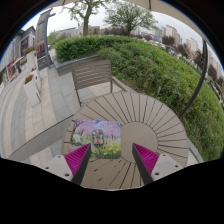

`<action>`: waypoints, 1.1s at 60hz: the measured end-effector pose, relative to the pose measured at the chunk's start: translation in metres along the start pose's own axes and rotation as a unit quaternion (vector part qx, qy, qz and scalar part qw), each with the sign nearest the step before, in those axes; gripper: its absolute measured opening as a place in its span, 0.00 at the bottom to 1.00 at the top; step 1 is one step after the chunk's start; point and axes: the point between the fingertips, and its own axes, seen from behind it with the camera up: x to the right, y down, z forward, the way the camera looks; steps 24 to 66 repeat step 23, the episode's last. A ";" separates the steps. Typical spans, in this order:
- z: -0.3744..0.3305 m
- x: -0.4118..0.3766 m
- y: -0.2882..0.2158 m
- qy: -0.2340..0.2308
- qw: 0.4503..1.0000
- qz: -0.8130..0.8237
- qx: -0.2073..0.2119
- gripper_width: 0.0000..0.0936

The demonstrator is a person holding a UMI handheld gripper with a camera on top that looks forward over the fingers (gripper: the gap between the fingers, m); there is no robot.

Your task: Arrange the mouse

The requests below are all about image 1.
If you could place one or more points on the grey sign pillar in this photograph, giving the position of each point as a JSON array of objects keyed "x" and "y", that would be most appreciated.
[{"x": 41, "y": 33}]

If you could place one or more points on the grey flat bench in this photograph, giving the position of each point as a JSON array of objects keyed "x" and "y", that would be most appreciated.
[{"x": 40, "y": 138}]

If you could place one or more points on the green hedge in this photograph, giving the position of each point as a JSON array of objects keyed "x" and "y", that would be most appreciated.
[{"x": 160, "y": 73}]

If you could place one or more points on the dark curved umbrella pole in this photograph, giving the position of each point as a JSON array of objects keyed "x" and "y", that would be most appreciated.
[{"x": 206, "y": 66}]

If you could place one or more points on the distant apartment buildings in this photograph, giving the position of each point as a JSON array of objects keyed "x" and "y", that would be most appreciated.
[{"x": 170, "y": 31}]

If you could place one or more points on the grey storefront building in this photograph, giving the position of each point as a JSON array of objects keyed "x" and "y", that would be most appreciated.
[{"x": 13, "y": 56}]

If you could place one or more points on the grey slatted chair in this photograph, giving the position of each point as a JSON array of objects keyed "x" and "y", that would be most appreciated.
[{"x": 91, "y": 71}]

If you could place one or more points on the leafy round tree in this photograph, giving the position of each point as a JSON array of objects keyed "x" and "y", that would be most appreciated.
[{"x": 130, "y": 15}]

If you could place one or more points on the white planter with flowers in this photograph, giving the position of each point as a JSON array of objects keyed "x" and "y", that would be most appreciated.
[
  {"x": 31, "y": 61},
  {"x": 31, "y": 93},
  {"x": 37, "y": 80}
]

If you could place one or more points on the grey stone hedge wall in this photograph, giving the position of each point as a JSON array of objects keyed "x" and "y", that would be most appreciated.
[{"x": 63, "y": 68}]

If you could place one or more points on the sparse-leaved tree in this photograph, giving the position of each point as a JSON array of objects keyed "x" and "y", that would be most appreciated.
[{"x": 86, "y": 25}]

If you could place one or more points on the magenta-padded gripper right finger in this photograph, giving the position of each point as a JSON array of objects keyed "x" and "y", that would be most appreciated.
[{"x": 148, "y": 160}]

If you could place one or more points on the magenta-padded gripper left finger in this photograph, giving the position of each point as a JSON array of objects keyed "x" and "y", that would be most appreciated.
[{"x": 75, "y": 160}]

